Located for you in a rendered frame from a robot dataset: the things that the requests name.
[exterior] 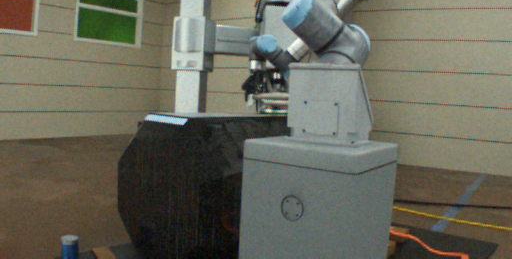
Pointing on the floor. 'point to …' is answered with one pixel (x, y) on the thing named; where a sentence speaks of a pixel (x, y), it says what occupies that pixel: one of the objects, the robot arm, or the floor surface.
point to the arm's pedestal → (316, 200)
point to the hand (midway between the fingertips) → (252, 110)
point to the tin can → (70, 247)
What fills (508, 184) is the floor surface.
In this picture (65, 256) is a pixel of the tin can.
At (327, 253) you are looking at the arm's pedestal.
